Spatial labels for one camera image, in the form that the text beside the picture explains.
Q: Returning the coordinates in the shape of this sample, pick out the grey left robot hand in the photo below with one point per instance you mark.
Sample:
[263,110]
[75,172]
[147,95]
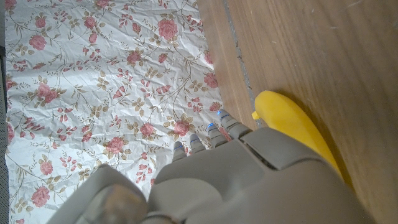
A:
[248,186]

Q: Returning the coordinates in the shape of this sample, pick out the yellow toy banana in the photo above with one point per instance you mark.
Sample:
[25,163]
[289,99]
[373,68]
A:
[286,118]

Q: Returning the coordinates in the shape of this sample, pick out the floral backdrop cloth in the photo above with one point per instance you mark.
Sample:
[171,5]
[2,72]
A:
[93,77]

